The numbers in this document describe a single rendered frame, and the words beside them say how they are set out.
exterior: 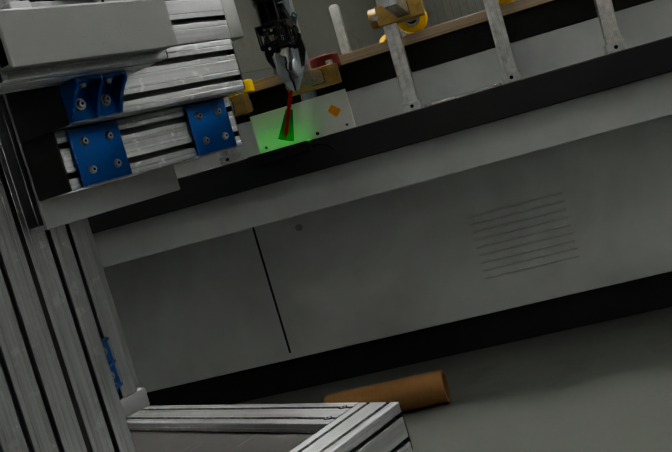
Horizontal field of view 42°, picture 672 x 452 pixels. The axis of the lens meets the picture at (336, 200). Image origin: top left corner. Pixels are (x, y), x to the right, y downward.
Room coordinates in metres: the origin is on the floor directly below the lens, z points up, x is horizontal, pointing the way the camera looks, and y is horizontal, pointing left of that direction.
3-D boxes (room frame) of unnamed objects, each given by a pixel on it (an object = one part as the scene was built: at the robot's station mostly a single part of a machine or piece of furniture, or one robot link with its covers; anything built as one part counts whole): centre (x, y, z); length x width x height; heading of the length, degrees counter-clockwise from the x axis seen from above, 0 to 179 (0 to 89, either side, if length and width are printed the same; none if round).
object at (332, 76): (2.23, -0.03, 0.84); 0.13 x 0.06 x 0.05; 77
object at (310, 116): (2.21, 0.03, 0.75); 0.26 x 0.01 x 0.10; 77
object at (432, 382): (2.08, 0.02, 0.04); 0.30 x 0.08 x 0.08; 77
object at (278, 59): (1.92, 0.04, 0.86); 0.06 x 0.03 x 0.09; 168
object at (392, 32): (2.18, -0.25, 0.87); 0.03 x 0.03 x 0.48; 77
